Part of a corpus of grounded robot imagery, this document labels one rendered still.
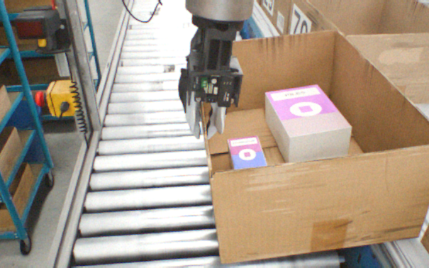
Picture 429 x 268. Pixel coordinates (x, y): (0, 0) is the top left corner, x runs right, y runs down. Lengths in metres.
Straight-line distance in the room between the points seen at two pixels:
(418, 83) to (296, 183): 0.56
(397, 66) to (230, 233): 0.57
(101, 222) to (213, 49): 0.44
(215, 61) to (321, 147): 0.27
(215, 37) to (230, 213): 0.22
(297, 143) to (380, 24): 0.73
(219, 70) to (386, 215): 0.30
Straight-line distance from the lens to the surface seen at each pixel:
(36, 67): 2.45
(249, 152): 0.66
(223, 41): 0.52
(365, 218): 0.56
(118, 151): 1.00
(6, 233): 1.76
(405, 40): 0.90
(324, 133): 0.67
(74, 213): 0.85
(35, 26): 0.86
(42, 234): 1.90
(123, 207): 0.85
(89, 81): 1.00
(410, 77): 0.96
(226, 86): 0.52
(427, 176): 0.55
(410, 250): 0.62
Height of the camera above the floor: 1.32
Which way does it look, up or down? 35 degrees down
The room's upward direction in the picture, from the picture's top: straight up
